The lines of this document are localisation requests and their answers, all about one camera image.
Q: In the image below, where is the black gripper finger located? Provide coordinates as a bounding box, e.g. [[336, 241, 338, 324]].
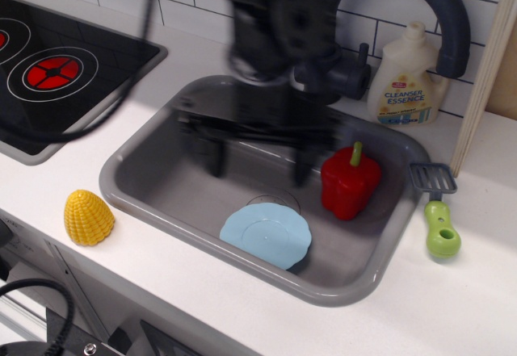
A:
[[292, 148, 313, 186], [205, 138, 226, 178]]

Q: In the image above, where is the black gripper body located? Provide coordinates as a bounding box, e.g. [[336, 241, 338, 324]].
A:
[[177, 81, 338, 150]]

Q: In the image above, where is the green handled grey spatula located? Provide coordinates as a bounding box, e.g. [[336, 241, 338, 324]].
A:
[[409, 162, 461, 259]]

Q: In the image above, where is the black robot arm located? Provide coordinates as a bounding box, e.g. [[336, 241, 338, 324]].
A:
[[178, 0, 337, 186]]

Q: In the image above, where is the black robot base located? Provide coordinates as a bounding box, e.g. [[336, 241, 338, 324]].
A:
[[0, 278, 203, 356]]

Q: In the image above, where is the grey sink basin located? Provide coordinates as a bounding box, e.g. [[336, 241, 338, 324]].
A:
[[99, 76, 429, 307]]

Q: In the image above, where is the light blue plate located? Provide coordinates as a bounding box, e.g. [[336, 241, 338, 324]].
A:
[[220, 203, 312, 270]]

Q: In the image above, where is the red toy bell pepper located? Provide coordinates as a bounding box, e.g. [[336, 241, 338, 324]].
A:
[[321, 141, 382, 220]]

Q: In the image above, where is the dark grey faucet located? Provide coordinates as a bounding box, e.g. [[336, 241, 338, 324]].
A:
[[293, 0, 472, 106]]

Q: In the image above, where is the white cleanser bottle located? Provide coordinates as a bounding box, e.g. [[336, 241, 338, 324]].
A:
[[367, 22, 450, 127]]

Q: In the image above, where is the yellow toy corn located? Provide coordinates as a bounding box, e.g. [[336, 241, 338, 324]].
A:
[[64, 190, 116, 246]]

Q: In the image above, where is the black toy stove top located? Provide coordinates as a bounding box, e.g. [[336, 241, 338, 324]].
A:
[[0, 0, 168, 166]]

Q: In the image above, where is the light wooden side panel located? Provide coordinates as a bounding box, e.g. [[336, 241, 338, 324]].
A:
[[450, 0, 516, 177]]

